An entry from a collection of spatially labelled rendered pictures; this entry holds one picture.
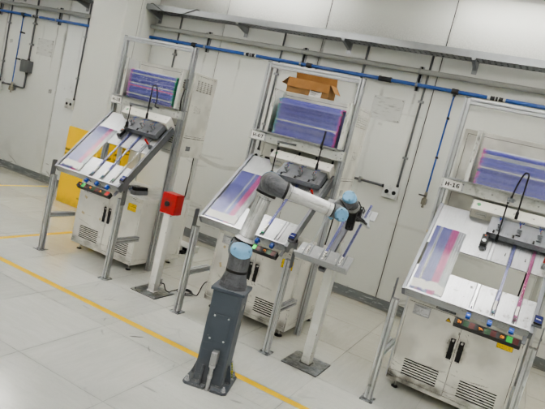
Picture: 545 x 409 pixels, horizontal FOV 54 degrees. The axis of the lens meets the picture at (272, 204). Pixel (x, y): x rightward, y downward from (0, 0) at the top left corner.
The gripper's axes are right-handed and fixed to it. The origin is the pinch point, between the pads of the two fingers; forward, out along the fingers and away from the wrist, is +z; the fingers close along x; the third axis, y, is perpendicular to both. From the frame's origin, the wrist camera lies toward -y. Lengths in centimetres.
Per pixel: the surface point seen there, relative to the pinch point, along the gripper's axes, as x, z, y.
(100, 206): 228, 44, -36
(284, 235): 45.3, 9.1, -18.3
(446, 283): -58, 10, -13
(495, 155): -60, 5, 72
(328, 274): 10.5, 19.6, -29.7
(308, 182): 51, 18, 27
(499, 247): -78, 22, 22
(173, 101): 188, 10, 59
